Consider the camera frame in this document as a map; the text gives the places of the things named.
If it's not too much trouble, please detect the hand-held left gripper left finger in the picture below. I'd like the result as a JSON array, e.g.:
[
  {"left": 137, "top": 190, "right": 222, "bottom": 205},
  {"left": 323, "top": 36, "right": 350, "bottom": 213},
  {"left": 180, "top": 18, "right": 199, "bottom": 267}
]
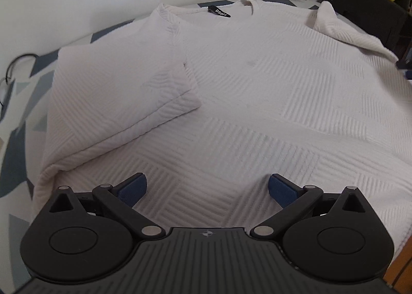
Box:
[{"left": 43, "top": 172, "right": 165, "bottom": 240}]

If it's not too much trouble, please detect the white textured sweater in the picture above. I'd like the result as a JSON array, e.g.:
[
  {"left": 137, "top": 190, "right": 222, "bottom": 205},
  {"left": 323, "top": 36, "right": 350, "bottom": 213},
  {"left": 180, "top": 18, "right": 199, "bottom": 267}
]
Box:
[{"left": 32, "top": 0, "right": 412, "bottom": 251}]

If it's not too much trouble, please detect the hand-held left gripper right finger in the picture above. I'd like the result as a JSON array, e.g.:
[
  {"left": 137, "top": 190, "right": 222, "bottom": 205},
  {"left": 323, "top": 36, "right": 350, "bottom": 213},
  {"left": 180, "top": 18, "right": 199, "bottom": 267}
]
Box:
[{"left": 250, "top": 173, "right": 370, "bottom": 241}]

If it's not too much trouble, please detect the black looped cable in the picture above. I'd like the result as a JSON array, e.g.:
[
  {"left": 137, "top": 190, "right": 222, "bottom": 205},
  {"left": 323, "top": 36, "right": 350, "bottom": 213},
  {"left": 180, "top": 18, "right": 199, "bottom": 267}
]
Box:
[{"left": 0, "top": 53, "right": 40, "bottom": 109}]

